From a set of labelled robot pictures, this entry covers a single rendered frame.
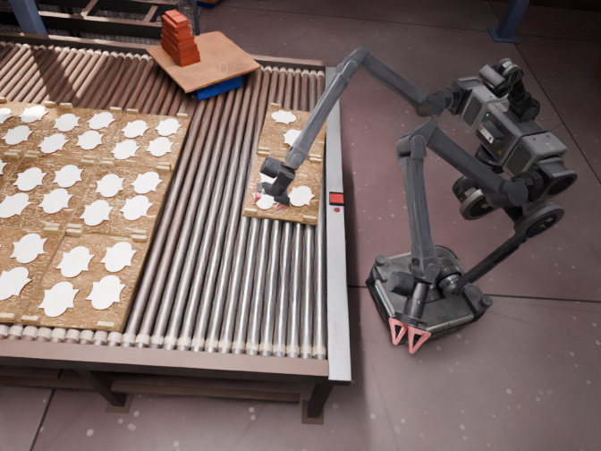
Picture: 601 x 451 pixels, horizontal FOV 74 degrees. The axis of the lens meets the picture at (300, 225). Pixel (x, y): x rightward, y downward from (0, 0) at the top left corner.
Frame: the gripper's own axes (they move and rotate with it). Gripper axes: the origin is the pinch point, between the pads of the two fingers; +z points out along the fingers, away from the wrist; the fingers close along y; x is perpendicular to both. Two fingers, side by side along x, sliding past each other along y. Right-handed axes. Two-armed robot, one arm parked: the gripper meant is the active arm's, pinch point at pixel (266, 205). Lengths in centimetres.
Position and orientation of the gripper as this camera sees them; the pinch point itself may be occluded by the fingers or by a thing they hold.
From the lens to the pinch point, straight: 160.4
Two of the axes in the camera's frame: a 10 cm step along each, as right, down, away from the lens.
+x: -0.9, -7.7, 6.4
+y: 8.6, 2.6, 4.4
